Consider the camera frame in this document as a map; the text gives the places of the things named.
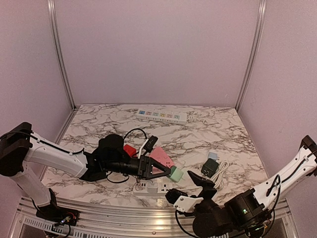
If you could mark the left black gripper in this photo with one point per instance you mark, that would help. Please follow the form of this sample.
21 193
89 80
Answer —
149 162

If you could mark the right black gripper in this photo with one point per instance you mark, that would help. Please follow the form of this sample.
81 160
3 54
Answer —
208 185

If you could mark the pink triangular power socket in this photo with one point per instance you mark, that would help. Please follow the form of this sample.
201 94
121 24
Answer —
162 157

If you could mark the dark green charger plug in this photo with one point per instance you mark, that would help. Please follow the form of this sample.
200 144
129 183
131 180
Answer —
209 168

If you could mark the white charger plug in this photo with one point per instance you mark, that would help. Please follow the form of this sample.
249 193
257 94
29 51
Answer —
152 187

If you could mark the green plug adapter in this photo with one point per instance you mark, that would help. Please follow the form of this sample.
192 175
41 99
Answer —
175 174

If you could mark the light blue charger plug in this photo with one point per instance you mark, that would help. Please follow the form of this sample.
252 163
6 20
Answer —
213 156

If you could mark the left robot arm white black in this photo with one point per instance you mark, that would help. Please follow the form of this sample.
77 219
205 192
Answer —
21 145

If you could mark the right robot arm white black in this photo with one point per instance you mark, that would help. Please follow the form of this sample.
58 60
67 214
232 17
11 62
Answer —
251 208

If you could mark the red cube socket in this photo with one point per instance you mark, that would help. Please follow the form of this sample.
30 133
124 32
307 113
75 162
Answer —
131 151

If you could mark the long white colourful power strip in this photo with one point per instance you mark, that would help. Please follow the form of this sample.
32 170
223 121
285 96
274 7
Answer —
162 116

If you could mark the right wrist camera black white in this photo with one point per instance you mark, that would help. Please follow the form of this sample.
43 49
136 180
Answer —
181 201

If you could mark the aluminium front rail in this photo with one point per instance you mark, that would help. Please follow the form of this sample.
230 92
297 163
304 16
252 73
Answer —
103 215

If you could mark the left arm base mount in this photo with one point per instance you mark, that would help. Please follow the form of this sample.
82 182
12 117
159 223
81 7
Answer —
59 226

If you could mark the left aluminium frame post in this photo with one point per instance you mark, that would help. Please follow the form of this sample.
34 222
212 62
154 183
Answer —
59 55

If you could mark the aluminium frame post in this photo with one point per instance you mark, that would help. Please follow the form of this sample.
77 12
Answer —
59 55
253 54

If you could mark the right aluminium frame post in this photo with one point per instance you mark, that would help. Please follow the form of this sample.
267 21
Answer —
253 54

